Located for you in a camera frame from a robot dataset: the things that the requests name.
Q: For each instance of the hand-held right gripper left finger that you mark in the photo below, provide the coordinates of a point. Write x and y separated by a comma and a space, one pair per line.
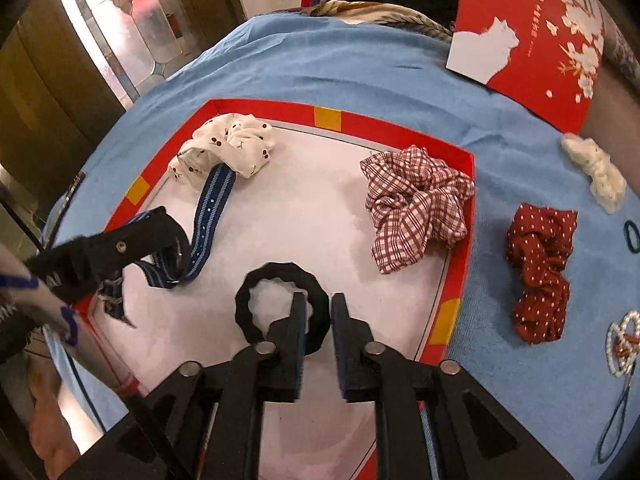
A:
301, 345

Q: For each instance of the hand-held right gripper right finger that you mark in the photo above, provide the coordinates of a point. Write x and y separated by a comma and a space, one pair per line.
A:
336, 345

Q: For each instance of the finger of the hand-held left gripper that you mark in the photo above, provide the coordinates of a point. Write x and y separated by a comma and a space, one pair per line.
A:
120, 252

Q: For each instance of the blue striped dotted band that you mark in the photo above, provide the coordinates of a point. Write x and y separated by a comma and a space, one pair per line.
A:
210, 210

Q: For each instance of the red box with white inside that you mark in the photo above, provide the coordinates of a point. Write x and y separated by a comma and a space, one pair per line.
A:
300, 210

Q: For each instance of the person's left hand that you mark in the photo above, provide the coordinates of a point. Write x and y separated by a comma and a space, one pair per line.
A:
50, 420

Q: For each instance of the white cherry print scrunchie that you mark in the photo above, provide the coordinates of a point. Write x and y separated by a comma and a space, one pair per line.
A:
235, 142

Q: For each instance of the wooden cabinet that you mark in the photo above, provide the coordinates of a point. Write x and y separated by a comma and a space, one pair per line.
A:
55, 105

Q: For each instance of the red plaid scrunchie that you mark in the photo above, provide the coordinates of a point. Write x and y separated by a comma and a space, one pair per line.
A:
415, 200

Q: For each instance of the dark red dotted scrunchie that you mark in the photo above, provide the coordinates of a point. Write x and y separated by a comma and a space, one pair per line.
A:
542, 265

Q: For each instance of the leaded glass door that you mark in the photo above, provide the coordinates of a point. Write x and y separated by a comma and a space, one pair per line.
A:
125, 25

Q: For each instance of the light blue cloth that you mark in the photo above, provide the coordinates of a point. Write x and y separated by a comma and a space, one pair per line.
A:
375, 70

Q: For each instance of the pearl hair clip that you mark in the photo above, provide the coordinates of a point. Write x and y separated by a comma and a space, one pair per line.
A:
622, 340

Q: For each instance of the cream white scrunchie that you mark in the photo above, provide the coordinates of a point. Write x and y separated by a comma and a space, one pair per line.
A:
597, 170

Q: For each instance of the patterned beige scarf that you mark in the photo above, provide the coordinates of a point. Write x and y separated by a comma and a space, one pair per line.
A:
360, 10

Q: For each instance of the red box lid with white cat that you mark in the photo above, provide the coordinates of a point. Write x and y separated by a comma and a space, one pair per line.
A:
530, 45

